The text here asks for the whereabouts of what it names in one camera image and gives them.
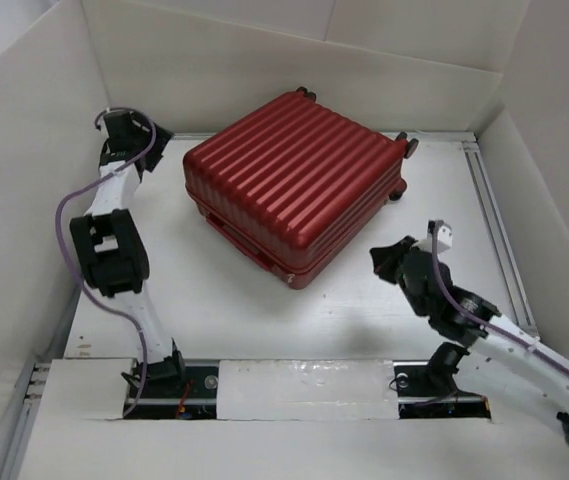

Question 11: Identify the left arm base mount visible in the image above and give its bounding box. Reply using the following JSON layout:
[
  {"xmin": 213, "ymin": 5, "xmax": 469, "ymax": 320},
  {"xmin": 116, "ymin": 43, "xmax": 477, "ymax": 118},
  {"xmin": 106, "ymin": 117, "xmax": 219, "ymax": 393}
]
[{"xmin": 124, "ymin": 362, "xmax": 219, "ymax": 421}]

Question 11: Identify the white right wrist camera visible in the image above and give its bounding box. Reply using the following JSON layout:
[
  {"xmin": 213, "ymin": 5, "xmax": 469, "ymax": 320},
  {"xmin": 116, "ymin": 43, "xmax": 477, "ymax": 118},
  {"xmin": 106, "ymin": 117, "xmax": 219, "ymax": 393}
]
[{"xmin": 415, "ymin": 220, "xmax": 453, "ymax": 255}]

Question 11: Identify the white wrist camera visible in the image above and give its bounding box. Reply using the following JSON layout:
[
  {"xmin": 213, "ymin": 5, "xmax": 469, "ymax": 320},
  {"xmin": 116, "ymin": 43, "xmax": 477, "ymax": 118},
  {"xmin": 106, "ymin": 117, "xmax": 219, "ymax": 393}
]
[
  {"xmin": 128, "ymin": 112, "xmax": 151, "ymax": 132},
  {"xmin": 415, "ymin": 220, "xmax": 453, "ymax": 255}
]

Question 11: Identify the red hard-shell suitcase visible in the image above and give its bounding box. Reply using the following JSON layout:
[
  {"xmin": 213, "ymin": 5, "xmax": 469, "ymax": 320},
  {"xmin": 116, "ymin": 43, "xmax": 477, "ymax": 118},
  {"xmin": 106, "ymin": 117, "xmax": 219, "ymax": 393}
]
[{"xmin": 183, "ymin": 86, "xmax": 419, "ymax": 290}]

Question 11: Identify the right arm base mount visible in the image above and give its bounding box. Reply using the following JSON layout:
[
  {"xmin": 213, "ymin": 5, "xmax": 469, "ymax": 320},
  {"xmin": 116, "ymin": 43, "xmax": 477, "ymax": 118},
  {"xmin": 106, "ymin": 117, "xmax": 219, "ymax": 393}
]
[{"xmin": 389, "ymin": 361, "xmax": 491, "ymax": 420}]

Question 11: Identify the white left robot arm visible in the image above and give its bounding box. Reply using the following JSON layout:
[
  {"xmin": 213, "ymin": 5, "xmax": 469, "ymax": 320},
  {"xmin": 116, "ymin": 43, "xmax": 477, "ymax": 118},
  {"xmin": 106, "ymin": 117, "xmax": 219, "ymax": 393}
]
[{"xmin": 70, "ymin": 107, "xmax": 187, "ymax": 397}]

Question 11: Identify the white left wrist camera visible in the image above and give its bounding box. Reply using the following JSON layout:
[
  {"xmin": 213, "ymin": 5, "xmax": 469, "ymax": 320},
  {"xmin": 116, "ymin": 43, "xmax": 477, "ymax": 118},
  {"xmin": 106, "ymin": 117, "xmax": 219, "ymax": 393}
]
[{"xmin": 128, "ymin": 112, "xmax": 151, "ymax": 132}]

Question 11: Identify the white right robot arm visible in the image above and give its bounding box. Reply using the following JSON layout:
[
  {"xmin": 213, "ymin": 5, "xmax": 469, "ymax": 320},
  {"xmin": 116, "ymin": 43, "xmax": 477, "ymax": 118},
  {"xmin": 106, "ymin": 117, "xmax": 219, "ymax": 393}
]
[{"xmin": 369, "ymin": 236, "xmax": 569, "ymax": 446}]

